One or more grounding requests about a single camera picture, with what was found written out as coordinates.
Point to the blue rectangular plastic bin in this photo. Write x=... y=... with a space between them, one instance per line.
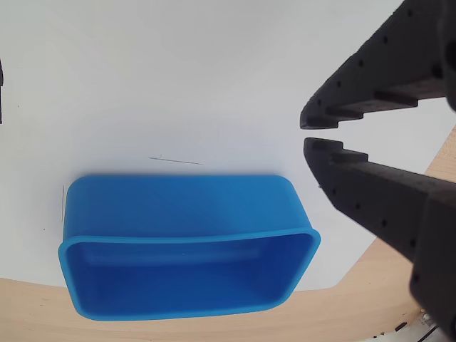
x=178 y=206

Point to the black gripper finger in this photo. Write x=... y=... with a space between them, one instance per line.
x=374 y=189
x=384 y=71

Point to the white rectangular board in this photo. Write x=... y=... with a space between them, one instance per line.
x=178 y=89

